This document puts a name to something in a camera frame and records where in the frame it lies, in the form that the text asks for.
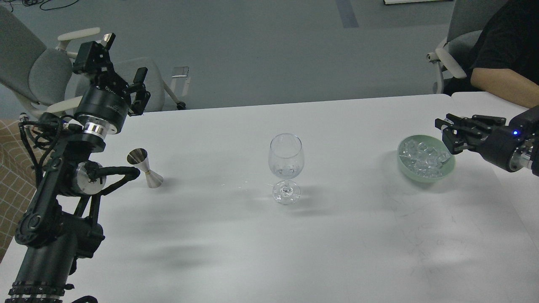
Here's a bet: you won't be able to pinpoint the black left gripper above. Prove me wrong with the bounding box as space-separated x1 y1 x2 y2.
72 33 151 136

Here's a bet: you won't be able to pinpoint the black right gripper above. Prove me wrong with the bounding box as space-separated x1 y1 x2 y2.
435 113 524 172

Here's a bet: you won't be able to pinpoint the steel cocktail jigger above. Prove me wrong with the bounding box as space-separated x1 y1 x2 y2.
126 148 164 189

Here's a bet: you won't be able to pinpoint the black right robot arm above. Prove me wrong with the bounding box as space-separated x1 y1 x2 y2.
435 106 539 176

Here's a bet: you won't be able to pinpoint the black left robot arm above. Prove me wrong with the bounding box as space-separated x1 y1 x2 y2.
6 33 151 303

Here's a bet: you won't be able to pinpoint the green bowl of ice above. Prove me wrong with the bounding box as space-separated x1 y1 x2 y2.
397 135 456 183

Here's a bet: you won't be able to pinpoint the clear wine glass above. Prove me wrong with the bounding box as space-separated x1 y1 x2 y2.
268 133 304 206

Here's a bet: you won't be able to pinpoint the grey office chair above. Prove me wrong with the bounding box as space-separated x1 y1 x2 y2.
0 8 186 117

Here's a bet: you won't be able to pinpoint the person in black shirt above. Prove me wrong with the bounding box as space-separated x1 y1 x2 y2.
443 0 539 109

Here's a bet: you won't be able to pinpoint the grey chair under person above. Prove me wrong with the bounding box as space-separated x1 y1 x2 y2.
426 0 506 94

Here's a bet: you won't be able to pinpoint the beige checkered cushion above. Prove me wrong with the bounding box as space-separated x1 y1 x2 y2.
0 119 35 259

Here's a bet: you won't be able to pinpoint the black floor cables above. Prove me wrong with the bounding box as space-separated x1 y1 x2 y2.
0 0 78 12

